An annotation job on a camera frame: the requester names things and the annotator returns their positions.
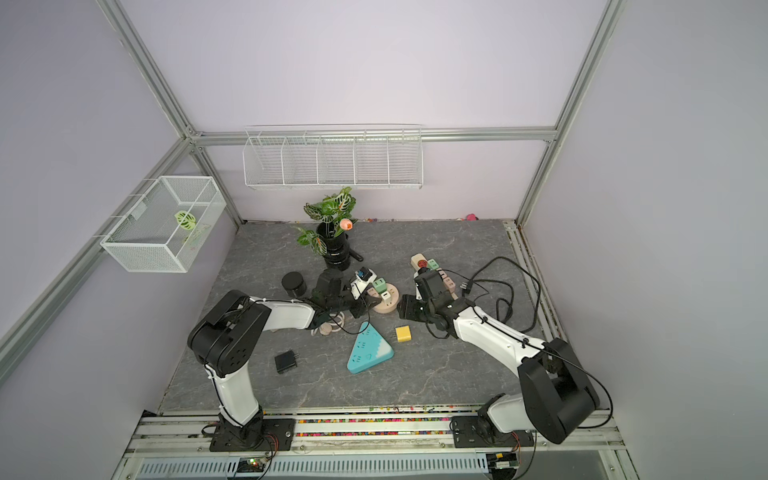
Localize round pink power socket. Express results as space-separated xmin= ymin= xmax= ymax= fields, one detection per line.
xmin=368 ymin=283 xmax=400 ymax=314

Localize yellow charger plug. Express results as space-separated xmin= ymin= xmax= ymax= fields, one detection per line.
xmin=395 ymin=326 xmax=412 ymax=343

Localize teal triangular power socket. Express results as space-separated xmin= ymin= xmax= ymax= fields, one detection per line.
xmin=347 ymin=322 xmax=394 ymax=374

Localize black charger plug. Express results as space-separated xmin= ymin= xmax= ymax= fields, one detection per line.
xmin=274 ymin=350 xmax=297 ymax=374

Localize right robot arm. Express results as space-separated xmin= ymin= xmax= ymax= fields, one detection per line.
xmin=397 ymin=267 xmax=600 ymax=444

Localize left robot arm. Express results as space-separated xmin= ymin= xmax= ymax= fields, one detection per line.
xmin=187 ymin=267 xmax=387 ymax=437

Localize green charger on round socket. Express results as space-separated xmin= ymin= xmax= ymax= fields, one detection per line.
xmin=373 ymin=278 xmax=387 ymax=294

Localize cream power strip red outlets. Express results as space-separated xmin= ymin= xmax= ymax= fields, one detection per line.
xmin=410 ymin=253 xmax=458 ymax=299

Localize black plant pot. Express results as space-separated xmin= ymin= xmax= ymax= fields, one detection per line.
xmin=316 ymin=222 xmax=364 ymax=271

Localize black cylinder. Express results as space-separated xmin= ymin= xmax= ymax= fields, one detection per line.
xmin=281 ymin=271 xmax=307 ymax=299

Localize artificial green leaf plant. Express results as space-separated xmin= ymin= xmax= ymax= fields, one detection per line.
xmin=297 ymin=186 xmax=357 ymax=257

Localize green leaf in small basket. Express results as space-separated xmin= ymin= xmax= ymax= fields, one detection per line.
xmin=174 ymin=210 xmax=197 ymax=231

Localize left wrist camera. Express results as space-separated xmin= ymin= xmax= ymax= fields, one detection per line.
xmin=350 ymin=266 xmax=377 ymax=300

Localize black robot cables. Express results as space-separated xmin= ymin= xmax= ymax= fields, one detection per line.
xmin=446 ymin=256 xmax=542 ymax=334

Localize aluminium rail frame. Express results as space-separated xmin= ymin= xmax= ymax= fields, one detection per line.
xmin=112 ymin=404 xmax=639 ymax=479

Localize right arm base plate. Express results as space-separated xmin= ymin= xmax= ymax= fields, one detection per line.
xmin=449 ymin=416 xmax=534 ymax=450

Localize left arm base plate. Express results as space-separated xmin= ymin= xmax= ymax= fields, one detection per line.
xmin=209 ymin=416 xmax=296 ymax=452

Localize wide white wire basket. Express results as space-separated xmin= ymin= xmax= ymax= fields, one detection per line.
xmin=242 ymin=124 xmax=424 ymax=190

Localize small white wire basket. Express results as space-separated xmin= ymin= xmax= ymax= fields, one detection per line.
xmin=101 ymin=175 xmax=226 ymax=273

